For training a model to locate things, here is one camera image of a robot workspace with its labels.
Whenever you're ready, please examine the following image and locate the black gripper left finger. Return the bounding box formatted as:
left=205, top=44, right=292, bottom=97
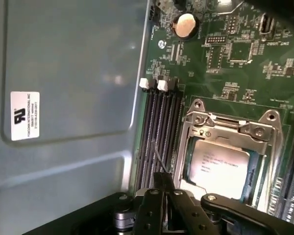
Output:
left=22, top=172, right=166, bottom=235

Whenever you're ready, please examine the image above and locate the silver CPU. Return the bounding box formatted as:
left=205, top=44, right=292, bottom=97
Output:
left=185, top=138, right=258, bottom=201

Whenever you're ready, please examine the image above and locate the CPU socket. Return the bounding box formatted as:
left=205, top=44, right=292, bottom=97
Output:
left=172, top=98, right=289, bottom=212

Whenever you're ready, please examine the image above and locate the wire locking lever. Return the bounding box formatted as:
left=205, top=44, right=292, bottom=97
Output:
left=151, top=139, right=170, bottom=174
left=197, top=113, right=247, bottom=128

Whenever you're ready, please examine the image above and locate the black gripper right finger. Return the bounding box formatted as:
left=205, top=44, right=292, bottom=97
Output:
left=163, top=172, right=291, bottom=235

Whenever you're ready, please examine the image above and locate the green motherboard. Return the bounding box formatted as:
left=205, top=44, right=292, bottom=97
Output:
left=134, top=0, right=294, bottom=221

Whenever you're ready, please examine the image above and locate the black open PC case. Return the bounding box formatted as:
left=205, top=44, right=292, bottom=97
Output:
left=0, top=0, right=152, bottom=235

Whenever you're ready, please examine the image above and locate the white case sticker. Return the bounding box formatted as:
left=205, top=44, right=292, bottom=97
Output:
left=10, top=91, right=41, bottom=141

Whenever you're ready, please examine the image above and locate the round coin battery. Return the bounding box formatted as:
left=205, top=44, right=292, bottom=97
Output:
left=172, top=12, right=199, bottom=40

